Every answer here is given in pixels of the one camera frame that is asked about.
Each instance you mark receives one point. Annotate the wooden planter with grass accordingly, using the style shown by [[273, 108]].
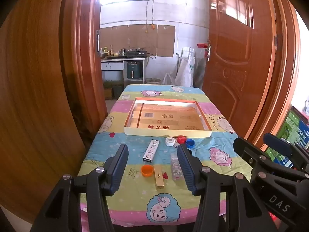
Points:
[[108, 90]]

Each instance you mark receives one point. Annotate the metal kettle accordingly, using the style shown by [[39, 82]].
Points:
[[122, 51]]

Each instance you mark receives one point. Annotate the black gas stove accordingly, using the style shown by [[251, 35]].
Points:
[[137, 52]]

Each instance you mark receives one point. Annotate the cardboard wall sheet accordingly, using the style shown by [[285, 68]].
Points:
[[135, 36]]

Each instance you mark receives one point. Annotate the orange bottle cap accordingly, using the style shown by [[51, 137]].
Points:
[[147, 170]]

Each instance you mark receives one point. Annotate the blue bottle cap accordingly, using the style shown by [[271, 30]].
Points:
[[190, 144]]

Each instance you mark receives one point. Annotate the dark planter with grass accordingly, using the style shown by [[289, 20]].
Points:
[[118, 90]]

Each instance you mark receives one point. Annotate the wooden door frame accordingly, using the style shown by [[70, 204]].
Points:
[[79, 53]]

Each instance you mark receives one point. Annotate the red paper strip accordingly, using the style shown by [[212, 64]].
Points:
[[202, 46]]

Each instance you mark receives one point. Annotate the carved wooden door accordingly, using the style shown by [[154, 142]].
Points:
[[231, 77]]

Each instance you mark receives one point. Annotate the metal bowl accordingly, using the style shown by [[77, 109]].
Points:
[[103, 55]]

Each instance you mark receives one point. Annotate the white bottle cap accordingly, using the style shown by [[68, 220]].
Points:
[[170, 141]]

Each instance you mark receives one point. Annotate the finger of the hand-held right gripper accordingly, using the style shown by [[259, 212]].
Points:
[[246, 152], [277, 143]]

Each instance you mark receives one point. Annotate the shallow orange-rimmed cardboard box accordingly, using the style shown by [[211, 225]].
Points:
[[166, 119]]

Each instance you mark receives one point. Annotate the plain wooden door panel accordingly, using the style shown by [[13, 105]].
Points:
[[36, 89]]

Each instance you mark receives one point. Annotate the clear plastic case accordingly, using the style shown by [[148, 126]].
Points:
[[175, 169]]

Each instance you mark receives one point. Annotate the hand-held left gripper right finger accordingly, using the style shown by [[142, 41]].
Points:
[[187, 171]]

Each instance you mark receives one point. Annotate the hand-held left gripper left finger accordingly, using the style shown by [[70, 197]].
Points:
[[118, 171]]

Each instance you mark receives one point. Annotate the white woven sack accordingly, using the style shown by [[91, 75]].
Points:
[[184, 72]]

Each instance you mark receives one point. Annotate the gold rectangular box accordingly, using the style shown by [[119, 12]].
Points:
[[159, 177]]

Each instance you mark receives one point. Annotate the kitchen counter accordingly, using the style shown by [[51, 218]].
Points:
[[111, 65]]

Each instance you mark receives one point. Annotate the cartoon sheep printed blanket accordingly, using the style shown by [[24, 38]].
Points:
[[135, 198]]

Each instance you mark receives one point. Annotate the white bucket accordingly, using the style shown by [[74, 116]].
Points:
[[152, 81]]

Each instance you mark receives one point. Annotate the green printed carton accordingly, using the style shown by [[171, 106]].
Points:
[[294, 128]]

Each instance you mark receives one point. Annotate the green air fryer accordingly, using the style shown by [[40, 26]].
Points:
[[134, 70]]

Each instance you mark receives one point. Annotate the clear plastic bag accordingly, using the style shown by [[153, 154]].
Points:
[[167, 79]]

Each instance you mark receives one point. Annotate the white cartoon lighter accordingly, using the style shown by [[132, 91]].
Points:
[[151, 149]]

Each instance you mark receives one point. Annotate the red bottle cap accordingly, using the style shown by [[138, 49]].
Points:
[[181, 140]]

